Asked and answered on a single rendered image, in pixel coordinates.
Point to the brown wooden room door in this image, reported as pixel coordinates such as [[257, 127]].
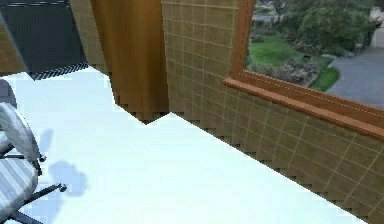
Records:
[[136, 56]]

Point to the grey office chair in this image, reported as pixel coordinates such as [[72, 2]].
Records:
[[16, 173]]

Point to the brown framed window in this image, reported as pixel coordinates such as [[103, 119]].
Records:
[[300, 60]]

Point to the black fridge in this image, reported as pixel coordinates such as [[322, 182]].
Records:
[[43, 36]]

